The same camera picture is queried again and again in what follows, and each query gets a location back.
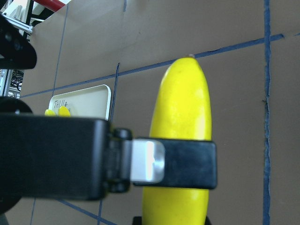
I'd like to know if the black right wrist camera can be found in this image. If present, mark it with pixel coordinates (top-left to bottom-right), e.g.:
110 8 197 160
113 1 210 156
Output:
0 16 37 69

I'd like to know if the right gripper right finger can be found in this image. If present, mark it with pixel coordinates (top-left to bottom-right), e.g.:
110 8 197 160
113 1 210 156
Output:
132 216 213 225

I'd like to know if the yellow banana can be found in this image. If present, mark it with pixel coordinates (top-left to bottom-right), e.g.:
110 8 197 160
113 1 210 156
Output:
58 106 71 117
45 109 56 116
142 54 212 225

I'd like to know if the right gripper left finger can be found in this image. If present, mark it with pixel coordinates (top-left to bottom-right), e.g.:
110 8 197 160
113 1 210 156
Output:
0 113 217 200

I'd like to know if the white bear tray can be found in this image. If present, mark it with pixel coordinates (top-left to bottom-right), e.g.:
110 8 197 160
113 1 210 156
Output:
48 84 111 120

